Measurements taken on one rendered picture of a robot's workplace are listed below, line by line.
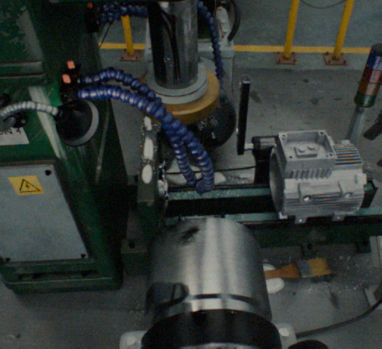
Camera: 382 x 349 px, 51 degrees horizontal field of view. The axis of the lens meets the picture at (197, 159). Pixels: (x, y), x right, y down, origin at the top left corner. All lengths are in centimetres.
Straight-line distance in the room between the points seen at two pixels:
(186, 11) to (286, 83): 114
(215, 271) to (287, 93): 113
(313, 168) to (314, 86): 85
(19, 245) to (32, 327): 26
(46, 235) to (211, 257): 38
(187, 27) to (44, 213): 47
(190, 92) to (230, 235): 29
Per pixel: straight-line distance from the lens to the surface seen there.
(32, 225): 94
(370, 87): 133
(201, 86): 81
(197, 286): 74
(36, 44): 63
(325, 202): 105
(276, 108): 167
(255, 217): 113
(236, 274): 77
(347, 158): 106
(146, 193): 89
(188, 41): 76
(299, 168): 99
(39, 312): 120
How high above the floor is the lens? 183
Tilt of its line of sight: 46 degrees down
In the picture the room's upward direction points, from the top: 2 degrees counter-clockwise
